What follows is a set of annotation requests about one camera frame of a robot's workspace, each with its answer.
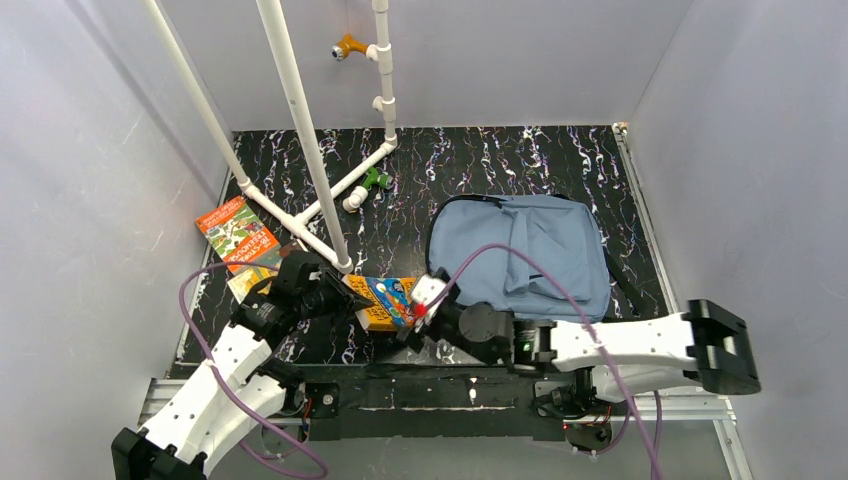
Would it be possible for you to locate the blue backpack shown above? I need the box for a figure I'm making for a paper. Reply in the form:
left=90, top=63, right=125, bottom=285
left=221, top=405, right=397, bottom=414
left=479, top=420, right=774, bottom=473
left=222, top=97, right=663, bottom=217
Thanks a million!
left=425, top=194, right=651, bottom=323

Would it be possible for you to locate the dark sunset cover book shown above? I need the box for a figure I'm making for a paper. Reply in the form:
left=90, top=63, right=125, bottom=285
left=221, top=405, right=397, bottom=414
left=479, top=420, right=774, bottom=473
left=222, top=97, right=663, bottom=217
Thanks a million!
left=277, top=239, right=308, bottom=259

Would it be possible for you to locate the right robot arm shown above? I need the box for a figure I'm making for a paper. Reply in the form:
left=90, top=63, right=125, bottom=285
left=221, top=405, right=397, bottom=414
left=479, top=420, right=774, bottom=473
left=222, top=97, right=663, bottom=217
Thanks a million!
left=397, top=299, right=762, bottom=403

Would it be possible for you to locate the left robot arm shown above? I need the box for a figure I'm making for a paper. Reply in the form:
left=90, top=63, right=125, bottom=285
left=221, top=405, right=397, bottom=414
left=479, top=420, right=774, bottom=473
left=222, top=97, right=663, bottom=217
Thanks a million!
left=111, top=250, right=373, bottom=479

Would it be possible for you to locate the yellow illustrated cover book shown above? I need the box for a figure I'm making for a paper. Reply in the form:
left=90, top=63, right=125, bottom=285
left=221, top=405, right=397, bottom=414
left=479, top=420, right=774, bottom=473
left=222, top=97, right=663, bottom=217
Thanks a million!
left=227, top=266, right=276, bottom=303

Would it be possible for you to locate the orange green treehouse book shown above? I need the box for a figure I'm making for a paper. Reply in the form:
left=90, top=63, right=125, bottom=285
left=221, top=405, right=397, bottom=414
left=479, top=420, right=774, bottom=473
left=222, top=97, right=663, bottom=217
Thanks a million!
left=195, top=196, right=281, bottom=275

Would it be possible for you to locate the green white pipe fitting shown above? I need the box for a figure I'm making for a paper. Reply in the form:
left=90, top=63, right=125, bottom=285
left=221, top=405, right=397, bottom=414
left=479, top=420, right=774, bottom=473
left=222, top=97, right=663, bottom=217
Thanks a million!
left=342, top=167, right=394, bottom=213

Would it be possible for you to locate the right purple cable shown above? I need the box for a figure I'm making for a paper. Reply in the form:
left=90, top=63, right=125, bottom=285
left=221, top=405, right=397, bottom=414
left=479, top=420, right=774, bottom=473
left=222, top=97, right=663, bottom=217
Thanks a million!
left=413, top=243, right=666, bottom=480

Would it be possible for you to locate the purple cable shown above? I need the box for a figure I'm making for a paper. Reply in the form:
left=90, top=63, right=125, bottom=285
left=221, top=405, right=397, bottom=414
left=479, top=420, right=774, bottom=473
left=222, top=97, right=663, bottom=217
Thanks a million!
left=413, top=243, right=666, bottom=480
left=178, top=261, right=331, bottom=480

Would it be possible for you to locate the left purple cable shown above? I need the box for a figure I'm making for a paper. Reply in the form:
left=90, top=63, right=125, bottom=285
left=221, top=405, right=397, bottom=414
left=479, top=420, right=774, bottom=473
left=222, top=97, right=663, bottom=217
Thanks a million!
left=178, top=261, right=331, bottom=480

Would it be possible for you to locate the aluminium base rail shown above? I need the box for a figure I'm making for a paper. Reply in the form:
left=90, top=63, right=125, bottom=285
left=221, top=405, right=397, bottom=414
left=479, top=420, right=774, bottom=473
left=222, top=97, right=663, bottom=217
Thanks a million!
left=131, top=362, right=752, bottom=479

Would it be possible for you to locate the white PVC pipe frame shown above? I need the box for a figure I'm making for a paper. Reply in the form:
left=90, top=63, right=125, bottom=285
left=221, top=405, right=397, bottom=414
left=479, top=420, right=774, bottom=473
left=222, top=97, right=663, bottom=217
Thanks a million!
left=144, top=0, right=400, bottom=275

